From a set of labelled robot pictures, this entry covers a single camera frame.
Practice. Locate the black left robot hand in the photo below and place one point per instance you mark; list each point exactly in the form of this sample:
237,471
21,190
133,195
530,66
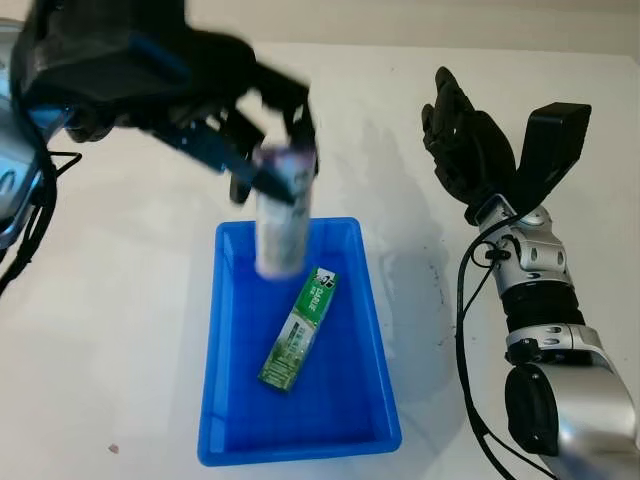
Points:
210,90

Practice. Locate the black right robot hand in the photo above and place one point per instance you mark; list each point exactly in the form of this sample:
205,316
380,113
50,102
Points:
470,150

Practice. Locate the white printed tube package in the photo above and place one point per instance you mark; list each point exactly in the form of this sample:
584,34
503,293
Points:
280,240

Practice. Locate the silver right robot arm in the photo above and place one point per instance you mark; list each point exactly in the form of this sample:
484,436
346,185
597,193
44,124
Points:
590,380

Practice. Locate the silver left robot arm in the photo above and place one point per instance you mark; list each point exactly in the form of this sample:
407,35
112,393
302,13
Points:
10,170

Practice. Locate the blue plastic tray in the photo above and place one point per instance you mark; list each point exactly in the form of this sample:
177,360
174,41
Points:
325,400

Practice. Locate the green toothpaste box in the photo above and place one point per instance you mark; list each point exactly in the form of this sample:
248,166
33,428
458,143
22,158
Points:
295,340

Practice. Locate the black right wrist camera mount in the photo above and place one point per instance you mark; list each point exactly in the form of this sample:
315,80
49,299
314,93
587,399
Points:
550,150

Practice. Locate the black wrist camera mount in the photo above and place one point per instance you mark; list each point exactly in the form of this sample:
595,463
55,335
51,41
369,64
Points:
550,150
75,45

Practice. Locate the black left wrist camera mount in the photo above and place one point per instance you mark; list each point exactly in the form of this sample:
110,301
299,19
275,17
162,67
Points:
75,45

